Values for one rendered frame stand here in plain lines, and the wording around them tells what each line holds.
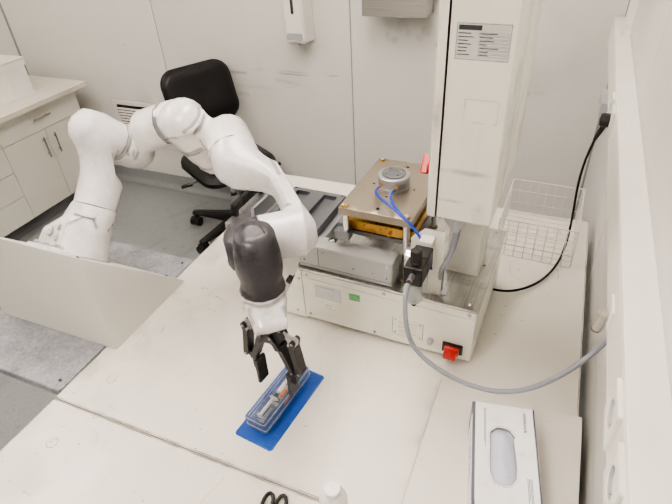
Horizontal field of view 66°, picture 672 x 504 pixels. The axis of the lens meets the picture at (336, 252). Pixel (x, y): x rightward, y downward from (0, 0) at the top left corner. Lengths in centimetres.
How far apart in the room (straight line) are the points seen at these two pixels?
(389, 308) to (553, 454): 47
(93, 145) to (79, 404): 65
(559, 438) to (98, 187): 126
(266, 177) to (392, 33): 168
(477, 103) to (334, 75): 195
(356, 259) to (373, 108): 170
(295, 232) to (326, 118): 201
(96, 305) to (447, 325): 86
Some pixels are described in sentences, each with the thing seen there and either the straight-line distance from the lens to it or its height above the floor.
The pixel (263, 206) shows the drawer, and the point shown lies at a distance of 148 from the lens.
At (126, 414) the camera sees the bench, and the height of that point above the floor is 75.
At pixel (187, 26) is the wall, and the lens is 326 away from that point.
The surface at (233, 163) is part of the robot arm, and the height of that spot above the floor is 125.
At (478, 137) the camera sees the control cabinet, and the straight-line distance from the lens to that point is 100.
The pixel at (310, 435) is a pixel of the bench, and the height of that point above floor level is 75.
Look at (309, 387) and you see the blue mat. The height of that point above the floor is 75.
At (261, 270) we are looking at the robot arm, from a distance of 93.
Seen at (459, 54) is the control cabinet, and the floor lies 148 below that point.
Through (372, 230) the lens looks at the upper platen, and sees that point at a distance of 125.
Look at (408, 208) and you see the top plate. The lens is 120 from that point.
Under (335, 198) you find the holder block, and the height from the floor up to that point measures 99.
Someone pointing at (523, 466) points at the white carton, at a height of 87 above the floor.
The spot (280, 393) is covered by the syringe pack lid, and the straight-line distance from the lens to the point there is 122.
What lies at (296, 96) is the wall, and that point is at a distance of 301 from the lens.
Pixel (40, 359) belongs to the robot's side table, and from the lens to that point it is 159.
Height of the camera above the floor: 174
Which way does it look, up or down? 36 degrees down
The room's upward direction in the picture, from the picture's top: 4 degrees counter-clockwise
